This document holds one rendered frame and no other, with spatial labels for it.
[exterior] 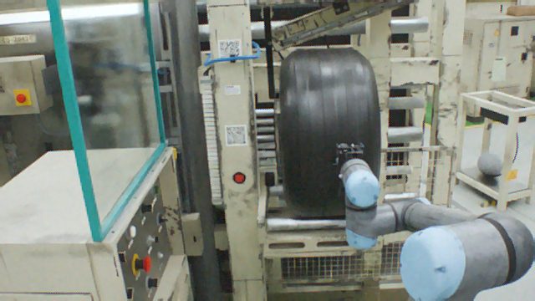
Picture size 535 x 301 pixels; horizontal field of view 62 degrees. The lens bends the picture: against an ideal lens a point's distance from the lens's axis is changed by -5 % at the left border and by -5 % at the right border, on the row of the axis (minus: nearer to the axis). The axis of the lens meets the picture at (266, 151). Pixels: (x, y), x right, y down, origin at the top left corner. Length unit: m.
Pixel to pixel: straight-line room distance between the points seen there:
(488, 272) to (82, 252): 0.73
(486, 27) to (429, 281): 5.27
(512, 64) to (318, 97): 5.03
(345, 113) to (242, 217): 0.59
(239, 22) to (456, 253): 1.05
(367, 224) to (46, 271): 0.71
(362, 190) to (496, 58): 5.12
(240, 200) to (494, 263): 1.10
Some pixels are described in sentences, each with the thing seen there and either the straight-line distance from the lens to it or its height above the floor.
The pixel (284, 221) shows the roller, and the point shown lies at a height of 0.92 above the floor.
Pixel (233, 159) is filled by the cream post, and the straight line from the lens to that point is 1.65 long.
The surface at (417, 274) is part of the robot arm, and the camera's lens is 0.79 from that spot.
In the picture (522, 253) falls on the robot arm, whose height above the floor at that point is 1.31.
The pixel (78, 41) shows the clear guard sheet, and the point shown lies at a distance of 0.91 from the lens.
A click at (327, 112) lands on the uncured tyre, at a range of 1.41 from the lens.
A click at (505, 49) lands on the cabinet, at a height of 0.87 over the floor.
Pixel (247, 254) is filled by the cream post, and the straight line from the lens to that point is 1.83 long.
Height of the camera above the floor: 1.72
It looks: 20 degrees down
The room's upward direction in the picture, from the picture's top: 3 degrees counter-clockwise
